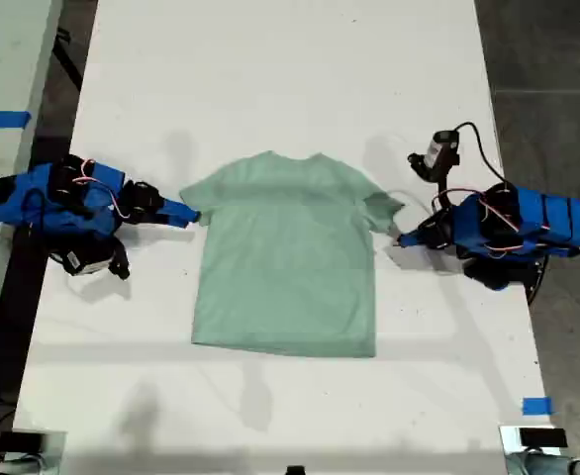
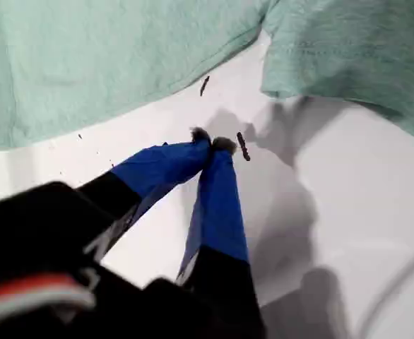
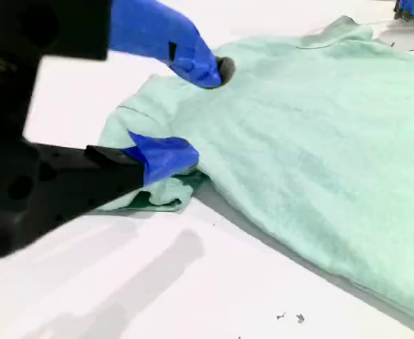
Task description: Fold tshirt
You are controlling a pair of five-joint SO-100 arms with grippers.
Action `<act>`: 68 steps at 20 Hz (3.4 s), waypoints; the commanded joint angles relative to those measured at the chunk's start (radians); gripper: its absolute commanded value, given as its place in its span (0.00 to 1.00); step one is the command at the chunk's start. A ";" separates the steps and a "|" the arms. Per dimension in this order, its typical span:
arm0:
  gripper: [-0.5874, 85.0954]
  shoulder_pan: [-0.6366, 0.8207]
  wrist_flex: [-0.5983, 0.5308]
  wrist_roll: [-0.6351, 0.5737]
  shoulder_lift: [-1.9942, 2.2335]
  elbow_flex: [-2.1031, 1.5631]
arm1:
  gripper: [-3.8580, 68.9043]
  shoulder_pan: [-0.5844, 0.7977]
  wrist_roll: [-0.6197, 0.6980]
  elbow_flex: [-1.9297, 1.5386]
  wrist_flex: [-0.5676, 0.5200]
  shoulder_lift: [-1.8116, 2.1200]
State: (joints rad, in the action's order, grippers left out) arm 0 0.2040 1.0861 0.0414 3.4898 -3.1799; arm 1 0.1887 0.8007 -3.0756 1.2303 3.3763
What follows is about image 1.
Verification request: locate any pale green T-shirt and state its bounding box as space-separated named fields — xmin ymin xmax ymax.
xmin=177 ymin=150 xmax=406 ymax=358

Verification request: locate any long blue tape strip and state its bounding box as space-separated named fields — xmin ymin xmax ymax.
xmin=0 ymin=111 xmax=33 ymax=130

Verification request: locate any black diagonal brace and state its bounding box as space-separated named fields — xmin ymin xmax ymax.
xmin=51 ymin=27 xmax=86 ymax=93

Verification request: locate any pale side table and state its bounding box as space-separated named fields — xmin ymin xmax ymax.
xmin=0 ymin=0 xmax=64 ymax=382

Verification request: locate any square blue tape piece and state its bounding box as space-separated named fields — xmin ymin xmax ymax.
xmin=522 ymin=397 xmax=553 ymax=416

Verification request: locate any small black box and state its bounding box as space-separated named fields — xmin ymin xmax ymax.
xmin=519 ymin=427 xmax=568 ymax=447
xmin=0 ymin=431 xmax=48 ymax=452

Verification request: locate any grey green clamp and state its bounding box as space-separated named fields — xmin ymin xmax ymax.
xmin=510 ymin=450 xmax=580 ymax=475
xmin=0 ymin=453 xmax=63 ymax=475

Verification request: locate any wrist black camera stalk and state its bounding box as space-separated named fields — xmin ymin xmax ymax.
xmin=435 ymin=165 xmax=457 ymax=199

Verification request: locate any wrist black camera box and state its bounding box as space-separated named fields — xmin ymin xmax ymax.
xmin=48 ymin=240 xmax=132 ymax=282
xmin=407 ymin=129 xmax=462 ymax=172

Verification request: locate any wrist black camera cable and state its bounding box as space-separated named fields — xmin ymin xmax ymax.
xmin=453 ymin=121 xmax=512 ymax=188

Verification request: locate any black table frame beam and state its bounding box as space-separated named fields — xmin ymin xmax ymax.
xmin=0 ymin=131 xmax=76 ymax=402

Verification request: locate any silver corner bracket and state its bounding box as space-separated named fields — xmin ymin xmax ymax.
xmin=497 ymin=424 xmax=568 ymax=475
xmin=0 ymin=428 xmax=68 ymax=475

